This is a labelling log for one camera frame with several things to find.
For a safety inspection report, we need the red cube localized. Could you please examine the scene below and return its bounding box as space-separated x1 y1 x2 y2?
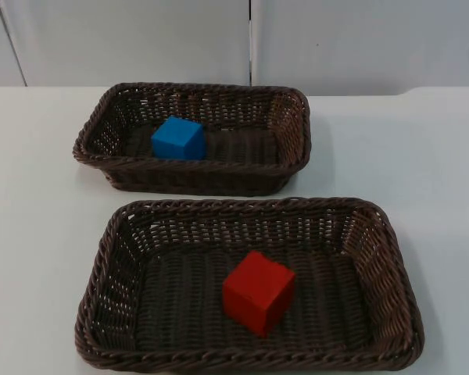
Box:
221 250 297 339

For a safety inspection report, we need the blue cube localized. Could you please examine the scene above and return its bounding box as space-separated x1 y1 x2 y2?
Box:
150 116 207 161

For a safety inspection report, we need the dark brown wicker basket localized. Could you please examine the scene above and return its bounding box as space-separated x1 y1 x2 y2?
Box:
72 81 312 197
73 197 426 375

